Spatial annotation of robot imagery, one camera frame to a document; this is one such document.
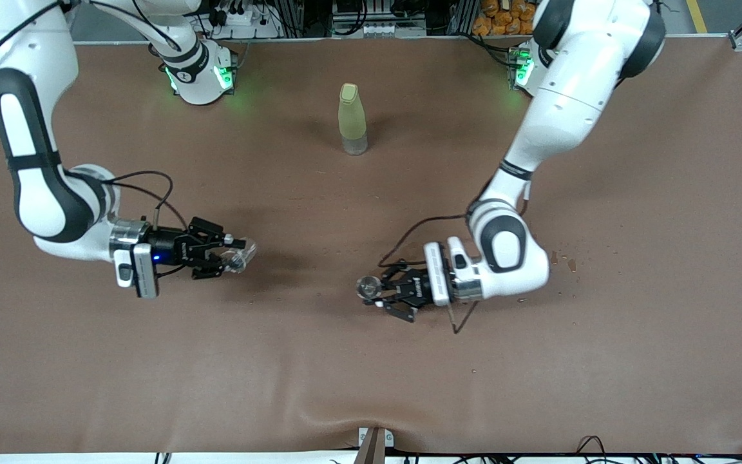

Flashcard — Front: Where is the white power strip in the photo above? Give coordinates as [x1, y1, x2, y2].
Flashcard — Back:
[207, 5, 281, 39]

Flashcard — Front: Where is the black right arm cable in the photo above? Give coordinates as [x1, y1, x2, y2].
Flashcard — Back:
[0, 0, 189, 281]

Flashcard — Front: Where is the orange snack bag pile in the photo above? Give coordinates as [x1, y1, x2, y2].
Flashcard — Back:
[472, 0, 539, 36]

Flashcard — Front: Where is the clear glass shaker cup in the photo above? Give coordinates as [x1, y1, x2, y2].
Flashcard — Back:
[220, 237, 259, 276]

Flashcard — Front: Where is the yellow-green bottle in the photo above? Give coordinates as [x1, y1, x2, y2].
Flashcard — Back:
[338, 82, 369, 157]

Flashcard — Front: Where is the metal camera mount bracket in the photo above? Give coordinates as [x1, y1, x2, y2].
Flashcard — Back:
[353, 427, 395, 464]

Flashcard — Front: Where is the brown table mat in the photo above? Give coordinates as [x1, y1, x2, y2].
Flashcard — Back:
[0, 35, 742, 455]

